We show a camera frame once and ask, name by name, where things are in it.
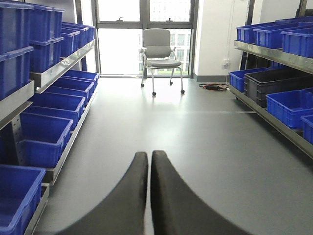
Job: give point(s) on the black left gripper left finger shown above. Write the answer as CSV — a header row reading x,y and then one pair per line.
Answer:
x,y
122,212

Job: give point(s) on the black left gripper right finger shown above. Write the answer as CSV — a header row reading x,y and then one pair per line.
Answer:
x,y
177,210

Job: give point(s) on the left steel shelf rack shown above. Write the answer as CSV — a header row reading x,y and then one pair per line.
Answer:
x,y
40,121

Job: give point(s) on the steel shelf rack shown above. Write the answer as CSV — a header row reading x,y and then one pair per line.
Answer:
x,y
40,121
293,135

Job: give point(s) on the blue bin right lower shelf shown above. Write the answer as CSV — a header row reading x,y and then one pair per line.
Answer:
x,y
290,106

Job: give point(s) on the right steel shelf rack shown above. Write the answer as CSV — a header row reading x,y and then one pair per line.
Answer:
x,y
293,135

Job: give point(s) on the blue bin near left bottom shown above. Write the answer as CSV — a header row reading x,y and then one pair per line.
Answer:
x,y
20,193

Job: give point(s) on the black plastic bin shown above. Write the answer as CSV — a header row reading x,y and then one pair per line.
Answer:
x,y
258,84

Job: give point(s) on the grey office chair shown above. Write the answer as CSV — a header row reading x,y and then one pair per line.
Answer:
x,y
156,53

